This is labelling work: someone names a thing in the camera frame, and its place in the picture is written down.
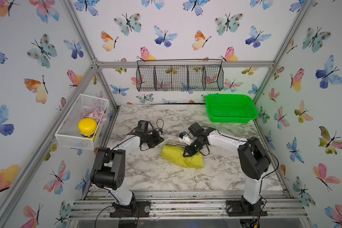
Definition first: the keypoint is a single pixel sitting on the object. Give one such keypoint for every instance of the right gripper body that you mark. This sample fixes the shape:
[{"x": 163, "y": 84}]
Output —
[{"x": 194, "y": 147}]

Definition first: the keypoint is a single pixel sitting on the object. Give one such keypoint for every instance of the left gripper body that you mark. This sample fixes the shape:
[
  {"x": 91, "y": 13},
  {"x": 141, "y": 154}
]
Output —
[{"x": 152, "y": 140}]

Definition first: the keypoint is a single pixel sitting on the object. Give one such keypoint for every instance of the lime green long pants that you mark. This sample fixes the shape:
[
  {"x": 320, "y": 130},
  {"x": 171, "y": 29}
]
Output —
[{"x": 173, "y": 152}]

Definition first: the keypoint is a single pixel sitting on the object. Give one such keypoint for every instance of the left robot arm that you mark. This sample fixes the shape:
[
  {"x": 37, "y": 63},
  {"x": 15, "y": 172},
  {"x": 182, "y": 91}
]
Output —
[{"x": 108, "y": 170}]

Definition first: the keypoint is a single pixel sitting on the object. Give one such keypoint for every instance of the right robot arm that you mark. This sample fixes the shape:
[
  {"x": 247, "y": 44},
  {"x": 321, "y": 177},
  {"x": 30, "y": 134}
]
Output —
[{"x": 253, "y": 157}]

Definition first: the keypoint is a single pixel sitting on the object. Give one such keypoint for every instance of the green plastic basket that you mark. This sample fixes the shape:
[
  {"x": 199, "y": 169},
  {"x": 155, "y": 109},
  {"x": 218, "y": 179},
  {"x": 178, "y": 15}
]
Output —
[{"x": 230, "y": 108}]

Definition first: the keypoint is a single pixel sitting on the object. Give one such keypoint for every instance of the pink item in basket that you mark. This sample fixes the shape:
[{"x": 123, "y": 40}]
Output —
[{"x": 96, "y": 114}]

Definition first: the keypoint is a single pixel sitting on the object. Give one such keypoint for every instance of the yellow lidded jar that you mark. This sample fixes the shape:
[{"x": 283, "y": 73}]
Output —
[{"x": 87, "y": 127}]

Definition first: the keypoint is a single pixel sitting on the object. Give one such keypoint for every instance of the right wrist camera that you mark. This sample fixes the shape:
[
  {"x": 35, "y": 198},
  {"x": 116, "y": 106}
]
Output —
[{"x": 185, "y": 138}]

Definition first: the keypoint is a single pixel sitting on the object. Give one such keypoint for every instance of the black wire wall basket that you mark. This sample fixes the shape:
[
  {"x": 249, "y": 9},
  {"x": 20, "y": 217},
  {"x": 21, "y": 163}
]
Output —
[{"x": 184, "y": 75}]

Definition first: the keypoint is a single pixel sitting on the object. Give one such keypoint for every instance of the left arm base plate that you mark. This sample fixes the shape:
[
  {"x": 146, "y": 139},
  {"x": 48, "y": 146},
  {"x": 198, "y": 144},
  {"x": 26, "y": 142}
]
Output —
[{"x": 139, "y": 209}]

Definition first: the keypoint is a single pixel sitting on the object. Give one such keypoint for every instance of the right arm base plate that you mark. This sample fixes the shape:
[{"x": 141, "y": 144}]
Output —
[{"x": 240, "y": 208}]

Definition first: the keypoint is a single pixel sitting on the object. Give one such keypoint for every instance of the aluminium front rail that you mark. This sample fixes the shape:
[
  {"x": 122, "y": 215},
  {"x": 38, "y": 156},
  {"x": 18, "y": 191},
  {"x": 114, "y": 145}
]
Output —
[{"x": 188, "y": 205}]

